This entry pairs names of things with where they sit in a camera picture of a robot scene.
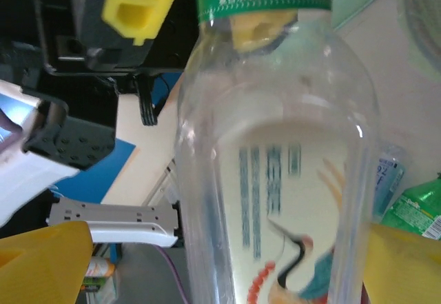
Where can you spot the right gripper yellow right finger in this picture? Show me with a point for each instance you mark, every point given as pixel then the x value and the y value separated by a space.
pixel 403 273

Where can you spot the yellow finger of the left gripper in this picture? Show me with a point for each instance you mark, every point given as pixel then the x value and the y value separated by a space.
pixel 141 4
pixel 256 33

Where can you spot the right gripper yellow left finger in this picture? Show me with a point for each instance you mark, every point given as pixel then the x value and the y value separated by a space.
pixel 38 269

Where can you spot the green Sprite bottle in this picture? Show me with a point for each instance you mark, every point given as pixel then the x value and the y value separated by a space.
pixel 413 211

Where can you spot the pale blue label clear bottle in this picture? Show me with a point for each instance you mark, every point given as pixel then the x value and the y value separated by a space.
pixel 389 183

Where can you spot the cream green label tea bottle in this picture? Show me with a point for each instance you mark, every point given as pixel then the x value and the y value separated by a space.
pixel 275 180

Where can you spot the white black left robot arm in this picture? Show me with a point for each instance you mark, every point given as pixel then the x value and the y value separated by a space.
pixel 24 180

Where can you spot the orange white container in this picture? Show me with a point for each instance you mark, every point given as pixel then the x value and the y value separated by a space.
pixel 100 267

